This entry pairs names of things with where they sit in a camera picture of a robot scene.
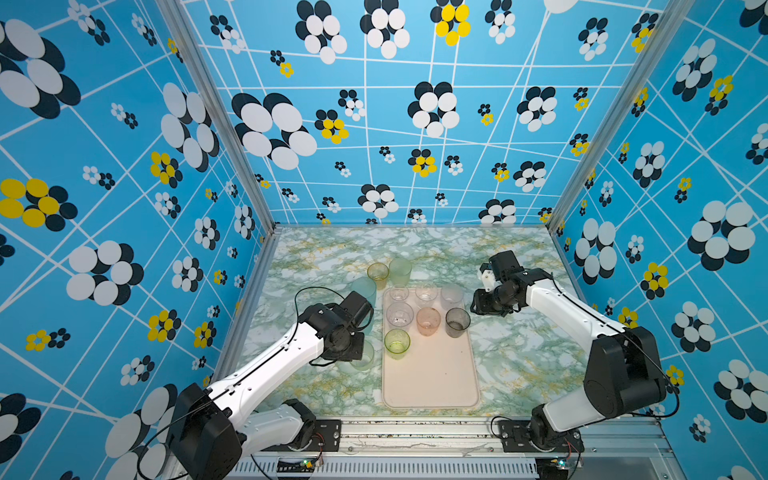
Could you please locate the light green textured cup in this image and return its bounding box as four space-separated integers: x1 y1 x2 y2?
389 257 412 288

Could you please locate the pink textured plastic cup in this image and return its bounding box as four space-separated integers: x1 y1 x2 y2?
416 307 442 337

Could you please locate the large clear plastic cup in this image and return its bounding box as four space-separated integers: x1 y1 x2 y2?
385 301 415 331

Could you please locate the dark grey plastic cup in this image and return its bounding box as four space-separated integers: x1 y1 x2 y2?
445 307 471 338

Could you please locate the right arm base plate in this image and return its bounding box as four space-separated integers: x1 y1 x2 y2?
491 418 585 455

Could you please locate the clear textured plastic cup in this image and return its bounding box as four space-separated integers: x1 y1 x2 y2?
440 284 465 311

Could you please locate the pale green plastic cup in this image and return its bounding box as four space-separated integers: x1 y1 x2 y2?
350 340 376 371

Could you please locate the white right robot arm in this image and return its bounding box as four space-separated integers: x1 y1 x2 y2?
470 251 671 451

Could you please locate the right aluminium corner post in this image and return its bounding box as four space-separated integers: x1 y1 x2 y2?
547 0 695 236

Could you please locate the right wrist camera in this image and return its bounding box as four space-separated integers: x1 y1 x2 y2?
478 265 497 293

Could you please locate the pale pink plastic tray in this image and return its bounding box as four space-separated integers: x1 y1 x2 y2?
382 288 480 410

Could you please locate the amber yellow plastic cup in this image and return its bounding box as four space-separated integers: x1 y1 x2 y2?
367 262 390 291

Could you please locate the bright green plastic cup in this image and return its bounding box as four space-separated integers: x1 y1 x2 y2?
384 328 411 360

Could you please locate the aluminium front rail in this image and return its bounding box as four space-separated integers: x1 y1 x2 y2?
229 417 685 479

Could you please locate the aluminium corner post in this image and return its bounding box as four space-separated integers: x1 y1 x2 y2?
547 0 695 236
157 0 276 237

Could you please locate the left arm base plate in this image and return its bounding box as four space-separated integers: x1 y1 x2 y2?
278 419 343 453

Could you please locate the teal textured cup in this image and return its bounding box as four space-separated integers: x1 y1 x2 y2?
350 277 377 307

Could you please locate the small clear faceted glass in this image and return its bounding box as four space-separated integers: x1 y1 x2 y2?
414 285 439 308

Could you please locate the left aluminium corner post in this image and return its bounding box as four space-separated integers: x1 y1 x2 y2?
157 0 276 237

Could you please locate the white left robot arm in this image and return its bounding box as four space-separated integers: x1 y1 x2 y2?
165 291 374 479

